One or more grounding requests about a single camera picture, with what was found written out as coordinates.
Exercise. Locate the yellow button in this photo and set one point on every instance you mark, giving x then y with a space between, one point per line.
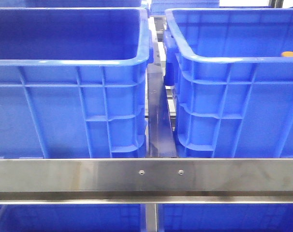
287 54

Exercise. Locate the blue bin behind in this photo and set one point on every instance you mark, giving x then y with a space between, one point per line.
158 7

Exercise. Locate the steel rack front rail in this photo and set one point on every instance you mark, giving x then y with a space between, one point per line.
154 180

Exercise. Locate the steel centre divider rail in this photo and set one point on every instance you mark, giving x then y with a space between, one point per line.
160 134

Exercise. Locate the blue bin at left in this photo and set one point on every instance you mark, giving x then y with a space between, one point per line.
72 82

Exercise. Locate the blue bin with buttons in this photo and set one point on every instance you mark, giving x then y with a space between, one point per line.
232 85

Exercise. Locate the lower left blue bin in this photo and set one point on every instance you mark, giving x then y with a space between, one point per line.
73 218

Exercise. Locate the lower right blue bin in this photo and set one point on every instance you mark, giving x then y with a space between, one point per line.
244 217

